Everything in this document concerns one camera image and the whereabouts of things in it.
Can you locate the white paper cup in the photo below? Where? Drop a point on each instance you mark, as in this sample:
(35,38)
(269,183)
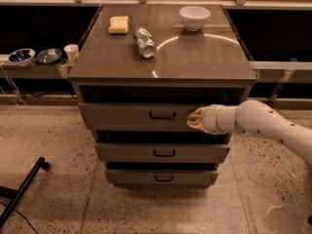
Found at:
(72,52)

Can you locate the grey right rail shelf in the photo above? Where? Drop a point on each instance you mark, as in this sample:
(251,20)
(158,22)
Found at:
(283,71)

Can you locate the white ceramic bowl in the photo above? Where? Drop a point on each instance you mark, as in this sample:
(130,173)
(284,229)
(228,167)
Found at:
(194,18)

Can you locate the grey middle drawer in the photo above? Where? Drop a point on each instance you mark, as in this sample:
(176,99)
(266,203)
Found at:
(162,153)

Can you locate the black top drawer handle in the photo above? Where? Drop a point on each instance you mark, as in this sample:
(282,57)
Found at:
(154,116)

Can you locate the grey drawer cabinet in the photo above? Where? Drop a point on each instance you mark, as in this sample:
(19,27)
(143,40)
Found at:
(204,67)

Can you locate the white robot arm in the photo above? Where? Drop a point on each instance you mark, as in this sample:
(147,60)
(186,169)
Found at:
(254,119)

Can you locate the grey bottom drawer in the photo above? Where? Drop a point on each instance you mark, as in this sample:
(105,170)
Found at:
(141,177)

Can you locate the dark blue shallow bowl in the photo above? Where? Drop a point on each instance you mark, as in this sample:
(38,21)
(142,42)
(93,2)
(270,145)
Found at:
(49,56)

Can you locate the blue patterned bowl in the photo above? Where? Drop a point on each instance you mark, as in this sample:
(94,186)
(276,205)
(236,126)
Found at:
(22,57)

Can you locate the grey drawer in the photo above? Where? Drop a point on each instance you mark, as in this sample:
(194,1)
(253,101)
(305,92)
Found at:
(141,177)
(120,116)
(162,153)

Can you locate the grey top drawer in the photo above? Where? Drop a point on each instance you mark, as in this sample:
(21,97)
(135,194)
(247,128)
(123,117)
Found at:
(120,116)

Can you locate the black chair leg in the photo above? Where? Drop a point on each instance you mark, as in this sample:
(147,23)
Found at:
(14,195)

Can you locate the beige covered gripper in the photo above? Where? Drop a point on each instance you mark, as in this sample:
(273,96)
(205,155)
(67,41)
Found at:
(210,119)

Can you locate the yellow sponge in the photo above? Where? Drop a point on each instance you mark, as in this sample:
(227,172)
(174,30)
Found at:
(119,25)

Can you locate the grey side shelf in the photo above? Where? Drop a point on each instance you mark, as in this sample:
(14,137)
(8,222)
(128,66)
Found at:
(35,70)

